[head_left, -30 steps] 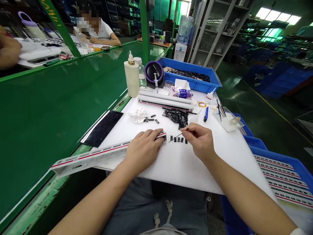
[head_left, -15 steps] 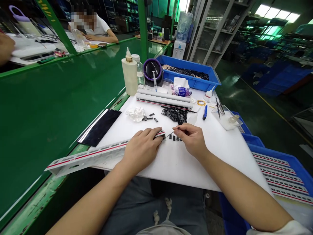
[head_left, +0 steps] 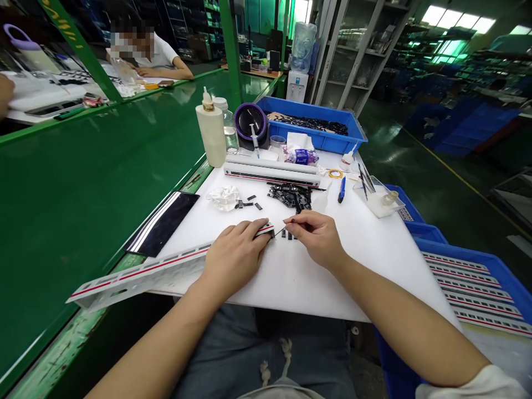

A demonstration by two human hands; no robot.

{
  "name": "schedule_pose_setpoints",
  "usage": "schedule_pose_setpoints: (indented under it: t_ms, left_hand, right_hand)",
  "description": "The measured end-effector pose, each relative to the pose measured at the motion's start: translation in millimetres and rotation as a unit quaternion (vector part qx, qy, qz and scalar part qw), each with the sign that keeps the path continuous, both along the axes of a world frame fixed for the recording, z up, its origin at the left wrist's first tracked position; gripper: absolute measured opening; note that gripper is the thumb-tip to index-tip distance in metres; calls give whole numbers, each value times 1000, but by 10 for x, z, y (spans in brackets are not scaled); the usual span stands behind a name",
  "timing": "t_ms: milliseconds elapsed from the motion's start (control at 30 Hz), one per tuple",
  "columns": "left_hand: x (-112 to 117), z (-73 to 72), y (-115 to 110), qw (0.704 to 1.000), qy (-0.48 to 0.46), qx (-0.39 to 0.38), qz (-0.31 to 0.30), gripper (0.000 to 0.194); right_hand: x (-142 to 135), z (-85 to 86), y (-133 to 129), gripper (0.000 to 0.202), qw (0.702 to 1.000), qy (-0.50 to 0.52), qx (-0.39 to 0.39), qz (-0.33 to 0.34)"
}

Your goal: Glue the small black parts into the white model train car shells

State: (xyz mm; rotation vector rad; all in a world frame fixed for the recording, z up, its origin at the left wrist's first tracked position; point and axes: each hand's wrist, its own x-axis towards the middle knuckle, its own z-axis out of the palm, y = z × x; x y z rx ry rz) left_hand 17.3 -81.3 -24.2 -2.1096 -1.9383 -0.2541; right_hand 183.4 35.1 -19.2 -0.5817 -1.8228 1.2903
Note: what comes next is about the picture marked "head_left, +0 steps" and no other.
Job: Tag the person's right hand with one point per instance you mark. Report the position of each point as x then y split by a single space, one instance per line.
322 241

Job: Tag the person's left hand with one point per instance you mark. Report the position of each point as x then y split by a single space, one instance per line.
232 253

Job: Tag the person's right fingers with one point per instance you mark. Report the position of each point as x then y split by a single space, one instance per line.
307 245

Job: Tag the person's left thumb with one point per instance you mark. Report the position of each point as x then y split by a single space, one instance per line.
262 245

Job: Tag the person's left fingers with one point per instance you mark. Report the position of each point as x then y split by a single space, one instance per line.
228 230

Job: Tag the person's left index finger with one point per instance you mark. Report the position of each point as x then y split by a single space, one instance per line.
254 224

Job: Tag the person's right thumb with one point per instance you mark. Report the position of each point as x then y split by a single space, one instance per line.
302 225

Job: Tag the person's right index finger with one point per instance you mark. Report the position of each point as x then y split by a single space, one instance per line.
309 214

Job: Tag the thin black needle tool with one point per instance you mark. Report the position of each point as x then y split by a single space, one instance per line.
282 228

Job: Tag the long white model train shell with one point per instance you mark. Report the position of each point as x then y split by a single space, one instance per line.
137 276

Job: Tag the row of black window inserts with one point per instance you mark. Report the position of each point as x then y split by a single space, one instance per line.
290 235

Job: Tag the translucent dropper bottle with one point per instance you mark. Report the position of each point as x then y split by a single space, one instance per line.
323 195

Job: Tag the pile of small black parts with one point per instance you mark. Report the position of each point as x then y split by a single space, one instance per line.
291 195

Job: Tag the crumpled white tissue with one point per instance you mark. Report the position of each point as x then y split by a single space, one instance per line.
223 197

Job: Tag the blue utility knife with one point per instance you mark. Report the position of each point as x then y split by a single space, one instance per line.
341 190

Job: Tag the yellow tape roll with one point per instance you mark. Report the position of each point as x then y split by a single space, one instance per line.
335 173

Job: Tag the white train shell with roof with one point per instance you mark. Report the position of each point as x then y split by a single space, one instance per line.
270 170

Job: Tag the purple tissue pack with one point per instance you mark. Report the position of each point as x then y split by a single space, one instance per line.
300 154

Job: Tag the white work board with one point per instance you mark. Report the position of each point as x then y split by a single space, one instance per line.
365 270

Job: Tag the black tweezers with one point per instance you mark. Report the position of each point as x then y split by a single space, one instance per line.
365 183

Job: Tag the glossy black sheet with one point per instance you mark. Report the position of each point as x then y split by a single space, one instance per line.
164 224

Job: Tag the small white glue bottle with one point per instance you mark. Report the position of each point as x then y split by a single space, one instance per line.
348 160

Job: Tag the clear plastic tray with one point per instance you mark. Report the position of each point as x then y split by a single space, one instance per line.
380 203

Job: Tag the blue plastic bin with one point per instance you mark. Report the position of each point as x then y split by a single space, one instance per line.
332 141

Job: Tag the small glass jar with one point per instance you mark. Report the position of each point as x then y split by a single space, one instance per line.
278 142

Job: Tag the small cream bottle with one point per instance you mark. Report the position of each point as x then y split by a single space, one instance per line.
390 199

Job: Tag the plastic syringe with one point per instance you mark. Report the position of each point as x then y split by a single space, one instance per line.
254 139

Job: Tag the heap of black strips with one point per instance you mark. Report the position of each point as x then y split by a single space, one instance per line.
311 123

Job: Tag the clear bottle with white cap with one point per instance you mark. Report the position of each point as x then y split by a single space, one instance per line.
230 129

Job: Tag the cream squeeze bottle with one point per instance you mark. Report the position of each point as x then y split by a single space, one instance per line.
210 133

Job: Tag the round purple desk fan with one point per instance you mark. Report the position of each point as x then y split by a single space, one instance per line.
249 118

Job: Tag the person's legs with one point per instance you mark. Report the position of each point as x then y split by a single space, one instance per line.
249 357

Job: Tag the green conveyor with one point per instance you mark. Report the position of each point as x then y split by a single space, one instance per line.
83 187

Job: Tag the water dispenser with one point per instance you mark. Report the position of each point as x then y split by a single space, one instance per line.
301 62

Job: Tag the grey metal shelf cabinet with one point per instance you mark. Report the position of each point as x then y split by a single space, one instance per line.
357 50

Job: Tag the stack of white train shells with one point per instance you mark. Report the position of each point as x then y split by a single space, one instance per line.
478 291

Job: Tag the stack of blue crates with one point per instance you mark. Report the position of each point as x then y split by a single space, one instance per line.
465 129

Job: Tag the large blue crate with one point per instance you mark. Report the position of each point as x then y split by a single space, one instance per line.
498 266

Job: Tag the warehouse shelving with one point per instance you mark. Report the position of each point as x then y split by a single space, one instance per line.
465 70

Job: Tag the grey metal tray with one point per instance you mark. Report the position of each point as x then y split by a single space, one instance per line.
54 107

